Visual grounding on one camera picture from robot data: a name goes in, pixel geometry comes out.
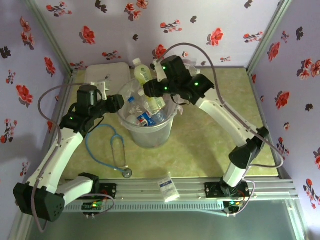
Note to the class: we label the green label plastic bottle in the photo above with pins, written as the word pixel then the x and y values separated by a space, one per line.
pixel 142 72

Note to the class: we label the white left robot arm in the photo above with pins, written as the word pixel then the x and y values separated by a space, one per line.
pixel 65 150

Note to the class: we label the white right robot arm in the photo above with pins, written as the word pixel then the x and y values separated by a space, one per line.
pixel 225 117

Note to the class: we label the clear plastic bin liner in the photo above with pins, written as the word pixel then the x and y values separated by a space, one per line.
pixel 125 87

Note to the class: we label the grey mesh waste bin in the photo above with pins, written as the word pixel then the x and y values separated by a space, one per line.
pixel 150 137

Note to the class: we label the white medicine bag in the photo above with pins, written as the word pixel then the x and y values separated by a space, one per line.
pixel 107 72

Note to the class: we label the clear bottle with white cap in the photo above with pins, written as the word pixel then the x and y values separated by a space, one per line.
pixel 140 93

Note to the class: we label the clear bottle with blue cap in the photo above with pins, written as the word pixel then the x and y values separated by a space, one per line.
pixel 131 101

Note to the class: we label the blue label cola bottle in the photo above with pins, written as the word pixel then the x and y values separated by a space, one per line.
pixel 146 120

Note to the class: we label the blue stethoscope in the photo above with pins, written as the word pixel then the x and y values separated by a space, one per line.
pixel 128 173

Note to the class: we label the left control circuit board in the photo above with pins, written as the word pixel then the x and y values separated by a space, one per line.
pixel 93 205

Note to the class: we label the control circuit board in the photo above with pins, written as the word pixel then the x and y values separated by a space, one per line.
pixel 233 203
pixel 93 205

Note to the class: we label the small white packet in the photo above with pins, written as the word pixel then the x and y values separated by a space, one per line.
pixel 168 188

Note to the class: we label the right control circuit board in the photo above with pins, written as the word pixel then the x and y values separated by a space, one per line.
pixel 233 203

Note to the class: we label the aluminium frame post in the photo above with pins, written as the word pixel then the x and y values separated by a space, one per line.
pixel 52 37
pixel 270 37

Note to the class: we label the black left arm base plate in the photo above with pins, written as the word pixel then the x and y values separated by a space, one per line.
pixel 108 191

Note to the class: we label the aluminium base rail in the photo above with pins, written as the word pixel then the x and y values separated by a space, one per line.
pixel 190 185

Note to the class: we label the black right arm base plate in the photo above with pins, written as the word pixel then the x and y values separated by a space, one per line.
pixel 212 191

